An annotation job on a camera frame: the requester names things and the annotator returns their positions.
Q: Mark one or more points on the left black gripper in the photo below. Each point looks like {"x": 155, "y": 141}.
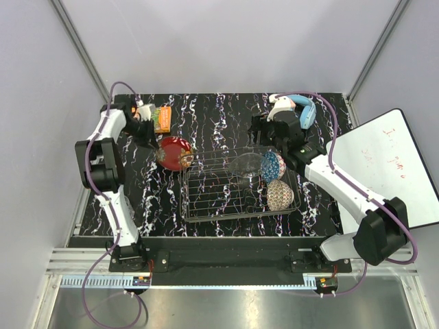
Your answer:
{"x": 148, "y": 138}

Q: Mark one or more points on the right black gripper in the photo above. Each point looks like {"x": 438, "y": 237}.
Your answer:
{"x": 259, "y": 123}

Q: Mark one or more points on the blue triangle pattern bowl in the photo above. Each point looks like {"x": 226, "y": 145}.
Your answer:
{"x": 273, "y": 166}

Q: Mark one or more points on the red floral plate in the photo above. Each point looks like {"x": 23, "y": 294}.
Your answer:
{"x": 174, "y": 153}

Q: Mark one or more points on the clear glass bowl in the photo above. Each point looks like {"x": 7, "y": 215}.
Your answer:
{"x": 247, "y": 165}

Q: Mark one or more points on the beige patterned bowl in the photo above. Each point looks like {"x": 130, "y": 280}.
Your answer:
{"x": 279, "y": 195}

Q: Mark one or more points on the wire dish rack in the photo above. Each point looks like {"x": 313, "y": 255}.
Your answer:
{"x": 210, "y": 192}

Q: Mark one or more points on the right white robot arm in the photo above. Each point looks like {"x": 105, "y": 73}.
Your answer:
{"x": 383, "y": 223}

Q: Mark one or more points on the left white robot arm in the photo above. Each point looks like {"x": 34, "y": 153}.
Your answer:
{"x": 102, "y": 171}

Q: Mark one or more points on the orange book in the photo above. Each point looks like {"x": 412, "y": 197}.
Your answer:
{"x": 162, "y": 120}

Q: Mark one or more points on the light blue headphones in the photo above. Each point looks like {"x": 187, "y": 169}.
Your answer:
{"x": 308, "y": 114}

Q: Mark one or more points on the clear drinking glass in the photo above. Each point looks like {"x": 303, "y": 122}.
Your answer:
{"x": 130, "y": 208}

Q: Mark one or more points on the white whiteboard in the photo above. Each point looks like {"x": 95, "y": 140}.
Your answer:
{"x": 383, "y": 155}

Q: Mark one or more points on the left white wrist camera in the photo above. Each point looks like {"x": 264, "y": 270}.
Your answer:
{"x": 144, "y": 111}

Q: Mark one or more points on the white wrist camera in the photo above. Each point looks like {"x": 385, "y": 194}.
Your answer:
{"x": 280, "y": 103}
{"x": 144, "y": 111}

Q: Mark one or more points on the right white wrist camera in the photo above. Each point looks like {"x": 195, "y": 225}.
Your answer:
{"x": 280, "y": 103}

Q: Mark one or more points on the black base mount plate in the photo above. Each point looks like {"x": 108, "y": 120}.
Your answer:
{"x": 213, "y": 256}

